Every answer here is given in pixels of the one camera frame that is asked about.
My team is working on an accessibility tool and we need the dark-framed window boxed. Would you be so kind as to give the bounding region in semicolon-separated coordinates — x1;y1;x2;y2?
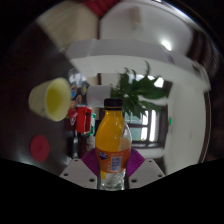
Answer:
124;76;168;148

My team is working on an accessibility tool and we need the red box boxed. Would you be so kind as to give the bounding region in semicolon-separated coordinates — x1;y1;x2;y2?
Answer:
74;104;93;134

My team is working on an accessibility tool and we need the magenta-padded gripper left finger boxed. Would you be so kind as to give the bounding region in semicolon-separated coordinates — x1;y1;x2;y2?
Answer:
59;148;101;190

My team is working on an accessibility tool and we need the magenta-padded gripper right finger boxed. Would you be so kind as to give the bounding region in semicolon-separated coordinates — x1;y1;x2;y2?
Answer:
125;148;166;190

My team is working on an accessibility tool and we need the flat round red coaster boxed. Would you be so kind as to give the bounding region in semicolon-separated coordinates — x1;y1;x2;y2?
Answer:
29;134;51;163

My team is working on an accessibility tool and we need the broad-leaf plant in white pot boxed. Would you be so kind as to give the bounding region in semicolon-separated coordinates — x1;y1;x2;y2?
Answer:
86;60;169;119

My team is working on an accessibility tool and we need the pale yellow mug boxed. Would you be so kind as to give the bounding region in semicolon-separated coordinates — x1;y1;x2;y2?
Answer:
28;77;72;122

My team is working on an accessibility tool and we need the orange drink plastic bottle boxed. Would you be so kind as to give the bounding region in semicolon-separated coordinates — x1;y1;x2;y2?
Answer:
94;97;133;191

